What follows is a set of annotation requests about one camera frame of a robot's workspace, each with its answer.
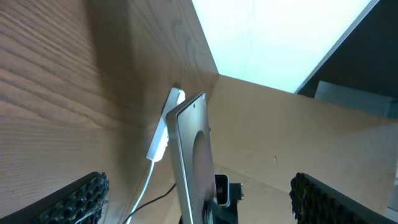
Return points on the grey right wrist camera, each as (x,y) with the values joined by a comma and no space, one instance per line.
(222,190)

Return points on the Galaxy S25 Ultra smartphone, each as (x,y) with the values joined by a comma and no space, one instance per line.
(190,148)

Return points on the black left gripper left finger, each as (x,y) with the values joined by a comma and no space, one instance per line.
(79,202)

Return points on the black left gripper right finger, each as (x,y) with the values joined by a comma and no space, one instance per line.
(314,202)

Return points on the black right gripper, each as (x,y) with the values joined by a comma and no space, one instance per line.
(230,205)

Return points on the white power strip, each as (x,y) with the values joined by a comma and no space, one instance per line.
(161,137)

